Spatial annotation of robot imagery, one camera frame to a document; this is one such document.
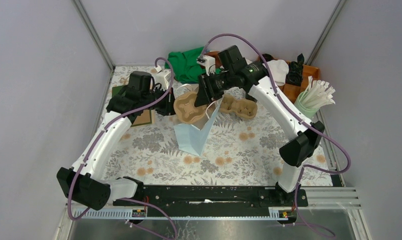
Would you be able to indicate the brown cloth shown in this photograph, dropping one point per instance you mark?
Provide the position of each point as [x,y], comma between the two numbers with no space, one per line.
[213,54]

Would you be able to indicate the light blue paper bag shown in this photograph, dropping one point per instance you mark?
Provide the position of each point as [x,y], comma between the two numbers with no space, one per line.
[190,138]

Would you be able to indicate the black plastic bags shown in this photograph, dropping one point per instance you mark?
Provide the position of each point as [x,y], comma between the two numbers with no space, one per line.
[295,75]

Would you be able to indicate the wooden compartment tray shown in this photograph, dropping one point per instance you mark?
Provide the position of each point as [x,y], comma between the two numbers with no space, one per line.
[291,91]

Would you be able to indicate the green cloth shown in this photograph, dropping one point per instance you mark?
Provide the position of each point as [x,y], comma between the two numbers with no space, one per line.
[185,66]

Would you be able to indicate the green paper bag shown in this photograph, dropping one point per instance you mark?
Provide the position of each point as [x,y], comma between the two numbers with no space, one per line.
[146,118]

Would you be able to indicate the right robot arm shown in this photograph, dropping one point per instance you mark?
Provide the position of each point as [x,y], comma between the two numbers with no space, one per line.
[303,134]

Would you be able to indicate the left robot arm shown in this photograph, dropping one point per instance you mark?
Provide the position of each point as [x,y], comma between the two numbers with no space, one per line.
[82,182]

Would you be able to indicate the cardboard cup carrier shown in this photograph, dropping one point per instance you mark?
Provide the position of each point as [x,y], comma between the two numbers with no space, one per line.
[243,108]
[188,113]

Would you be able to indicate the white cloth on tray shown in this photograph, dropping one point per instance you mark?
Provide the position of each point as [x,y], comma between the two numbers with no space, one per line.
[279,70]

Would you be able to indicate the white wrapped straws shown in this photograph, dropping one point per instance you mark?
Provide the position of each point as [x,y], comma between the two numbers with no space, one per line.
[318,93]

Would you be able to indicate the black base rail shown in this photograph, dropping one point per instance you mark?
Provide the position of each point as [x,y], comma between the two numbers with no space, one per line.
[203,201]

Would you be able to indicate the green straw holder cup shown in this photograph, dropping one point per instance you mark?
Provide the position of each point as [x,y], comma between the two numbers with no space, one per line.
[308,112]

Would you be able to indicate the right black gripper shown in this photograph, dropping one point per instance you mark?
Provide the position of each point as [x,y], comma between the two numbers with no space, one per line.
[205,93]

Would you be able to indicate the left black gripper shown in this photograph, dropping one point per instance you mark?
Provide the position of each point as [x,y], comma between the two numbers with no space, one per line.
[168,109]

